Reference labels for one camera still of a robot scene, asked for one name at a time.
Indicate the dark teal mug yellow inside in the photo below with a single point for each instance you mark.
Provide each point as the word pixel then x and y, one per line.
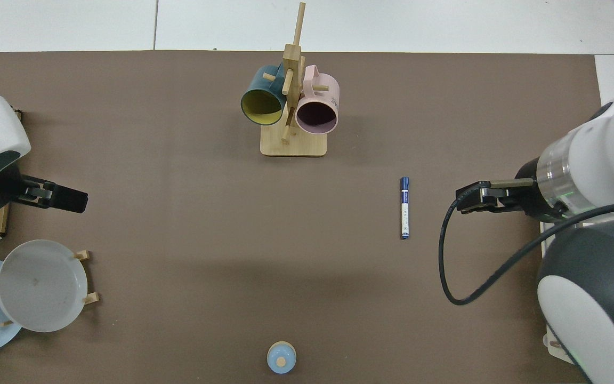
pixel 256 85

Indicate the brown table cloth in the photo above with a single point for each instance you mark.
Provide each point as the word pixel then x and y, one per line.
pixel 179 213

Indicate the small blue round holder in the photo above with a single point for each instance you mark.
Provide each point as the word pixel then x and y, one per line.
pixel 275 354

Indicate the pink mug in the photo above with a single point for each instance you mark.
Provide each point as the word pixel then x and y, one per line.
pixel 328 88

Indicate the blue and white marker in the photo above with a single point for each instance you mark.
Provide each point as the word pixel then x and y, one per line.
pixel 404 213

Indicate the pale toaster oven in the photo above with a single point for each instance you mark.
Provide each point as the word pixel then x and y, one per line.
pixel 552 352

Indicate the wooden plate rack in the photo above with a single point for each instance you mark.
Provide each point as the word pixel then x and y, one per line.
pixel 84 255

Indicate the wooden cup stand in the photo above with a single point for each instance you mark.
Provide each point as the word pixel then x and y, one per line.
pixel 307 146

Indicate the grey plate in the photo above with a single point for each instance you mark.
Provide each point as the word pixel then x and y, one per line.
pixel 40 298

